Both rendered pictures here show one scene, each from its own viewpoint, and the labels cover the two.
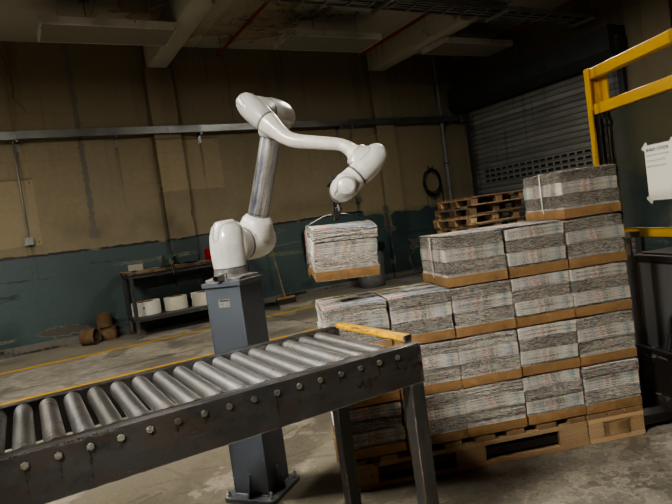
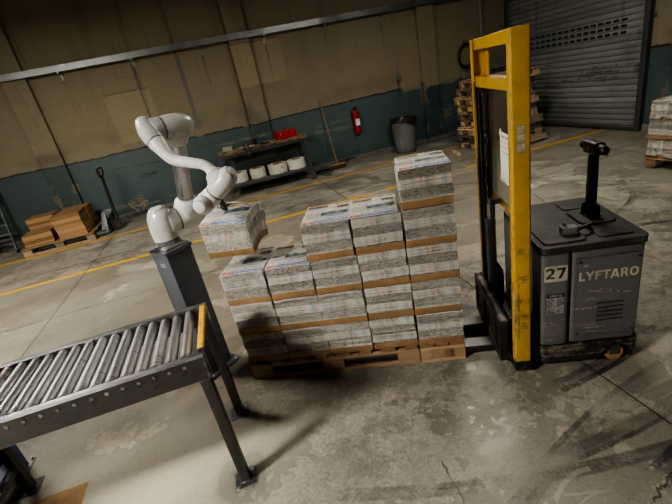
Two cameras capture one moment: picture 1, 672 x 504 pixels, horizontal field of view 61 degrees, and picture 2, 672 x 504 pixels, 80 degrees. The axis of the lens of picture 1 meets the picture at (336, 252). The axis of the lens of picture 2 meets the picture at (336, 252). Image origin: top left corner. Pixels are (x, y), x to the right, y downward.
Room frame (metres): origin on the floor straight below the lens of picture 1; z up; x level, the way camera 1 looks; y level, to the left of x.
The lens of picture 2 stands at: (0.46, -1.30, 1.79)
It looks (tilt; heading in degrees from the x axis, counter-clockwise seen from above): 23 degrees down; 17
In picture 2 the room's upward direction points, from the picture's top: 12 degrees counter-clockwise
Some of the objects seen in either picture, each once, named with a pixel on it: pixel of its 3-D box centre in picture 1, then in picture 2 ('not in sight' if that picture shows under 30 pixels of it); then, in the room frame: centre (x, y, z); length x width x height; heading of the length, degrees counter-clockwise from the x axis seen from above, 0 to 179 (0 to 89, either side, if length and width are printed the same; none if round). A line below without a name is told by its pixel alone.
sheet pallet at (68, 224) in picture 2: not in sight; (61, 227); (6.10, 5.56, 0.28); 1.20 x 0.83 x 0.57; 119
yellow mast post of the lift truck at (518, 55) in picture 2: not in sight; (519, 218); (2.53, -1.65, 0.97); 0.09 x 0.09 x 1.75; 8
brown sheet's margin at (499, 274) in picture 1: (462, 275); (332, 243); (2.71, -0.59, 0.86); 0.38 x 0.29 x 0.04; 8
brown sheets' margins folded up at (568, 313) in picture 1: (448, 373); (326, 307); (2.69, -0.46, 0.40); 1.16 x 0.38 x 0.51; 98
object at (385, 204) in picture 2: (514, 224); (372, 205); (2.75, -0.88, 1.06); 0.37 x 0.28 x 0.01; 9
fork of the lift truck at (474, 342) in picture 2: (574, 430); (414, 350); (2.65, -1.02, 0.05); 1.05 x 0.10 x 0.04; 98
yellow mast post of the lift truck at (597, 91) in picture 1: (611, 224); (485, 185); (3.18, -1.56, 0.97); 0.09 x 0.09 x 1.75; 8
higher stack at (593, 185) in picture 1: (580, 299); (430, 260); (2.79, -1.18, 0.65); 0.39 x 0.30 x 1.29; 8
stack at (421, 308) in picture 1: (447, 369); (325, 305); (2.69, -0.46, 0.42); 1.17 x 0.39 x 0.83; 98
